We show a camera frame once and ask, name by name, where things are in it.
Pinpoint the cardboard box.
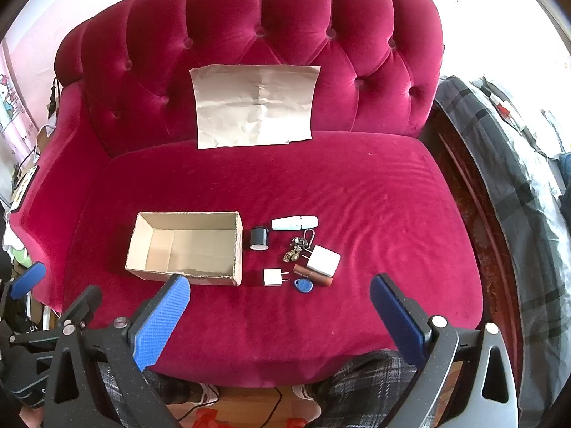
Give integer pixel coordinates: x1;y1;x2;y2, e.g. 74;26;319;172
125;212;243;286

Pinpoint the brown lipstick tube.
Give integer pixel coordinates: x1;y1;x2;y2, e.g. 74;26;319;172
293;264;333;287

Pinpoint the large white charger plug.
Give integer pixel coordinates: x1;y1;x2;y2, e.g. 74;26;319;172
304;245;341;277

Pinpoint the blue key fob tag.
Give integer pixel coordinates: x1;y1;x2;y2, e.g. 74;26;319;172
293;277;314;294

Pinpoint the small white charger plug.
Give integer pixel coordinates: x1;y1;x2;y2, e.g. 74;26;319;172
263;267;290;287

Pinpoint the plaid trouser leg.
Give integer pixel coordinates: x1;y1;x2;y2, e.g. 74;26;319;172
305;350;416;427

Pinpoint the small dark cylindrical jar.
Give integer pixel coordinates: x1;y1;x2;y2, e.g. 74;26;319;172
250;226;269;251

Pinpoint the white oblong tube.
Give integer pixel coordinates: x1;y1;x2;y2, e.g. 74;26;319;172
271;215;318;231

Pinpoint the hello kitty poster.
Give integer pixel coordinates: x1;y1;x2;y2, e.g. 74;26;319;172
0;73;26;132

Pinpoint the grey plaid blanket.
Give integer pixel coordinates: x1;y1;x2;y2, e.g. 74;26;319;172
435;76;570;427

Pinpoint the red velvet tufted sofa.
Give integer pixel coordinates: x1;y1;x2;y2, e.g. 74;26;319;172
10;0;483;387

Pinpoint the brown paper sheet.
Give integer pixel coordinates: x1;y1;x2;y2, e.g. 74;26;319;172
190;64;321;149

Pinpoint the keychain with gold charm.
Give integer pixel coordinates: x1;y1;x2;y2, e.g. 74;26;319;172
283;228;315;262

